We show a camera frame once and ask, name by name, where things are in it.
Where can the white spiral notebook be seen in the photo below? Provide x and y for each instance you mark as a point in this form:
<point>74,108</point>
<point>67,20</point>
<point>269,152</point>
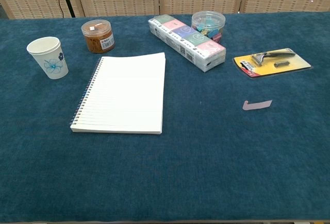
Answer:
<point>123,92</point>

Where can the clear jar colourful binder clips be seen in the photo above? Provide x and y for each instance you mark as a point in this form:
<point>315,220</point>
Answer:
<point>207,20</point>

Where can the clear jar brown rubber bands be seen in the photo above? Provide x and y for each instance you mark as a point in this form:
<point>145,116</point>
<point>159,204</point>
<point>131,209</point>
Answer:
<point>98,41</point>

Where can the razor in yellow blister pack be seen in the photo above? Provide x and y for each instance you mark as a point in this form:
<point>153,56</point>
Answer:
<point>283,65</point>

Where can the pastel tissue multipack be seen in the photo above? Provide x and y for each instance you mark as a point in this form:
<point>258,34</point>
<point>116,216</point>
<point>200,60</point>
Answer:
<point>185,41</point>

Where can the white paper cup blue flower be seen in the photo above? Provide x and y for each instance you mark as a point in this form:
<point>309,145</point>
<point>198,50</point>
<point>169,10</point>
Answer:
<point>51,61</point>

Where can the blue table cloth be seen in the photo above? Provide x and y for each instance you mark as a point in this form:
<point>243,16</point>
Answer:
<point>206,157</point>

